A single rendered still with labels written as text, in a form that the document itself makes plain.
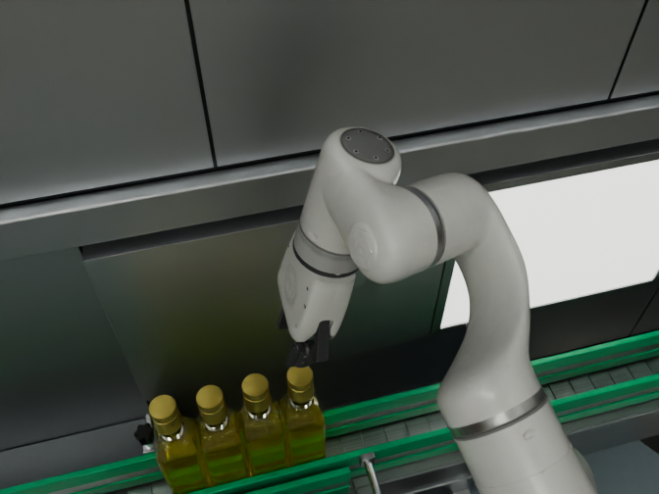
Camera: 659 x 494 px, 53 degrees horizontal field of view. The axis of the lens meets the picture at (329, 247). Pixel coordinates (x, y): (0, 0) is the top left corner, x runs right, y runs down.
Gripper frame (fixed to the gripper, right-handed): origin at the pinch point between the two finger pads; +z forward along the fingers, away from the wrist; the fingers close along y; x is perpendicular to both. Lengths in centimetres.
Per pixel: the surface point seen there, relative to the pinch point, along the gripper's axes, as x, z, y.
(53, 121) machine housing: -26.3, -18.4, -14.4
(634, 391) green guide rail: 61, 16, 3
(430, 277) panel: 24.3, 4.6, -12.3
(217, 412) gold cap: -8.0, 12.9, 1.9
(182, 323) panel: -11.1, 12.4, -11.6
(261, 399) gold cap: -2.6, 11.1, 1.7
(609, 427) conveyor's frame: 60, 25, 5
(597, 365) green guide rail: 60, 20, -4
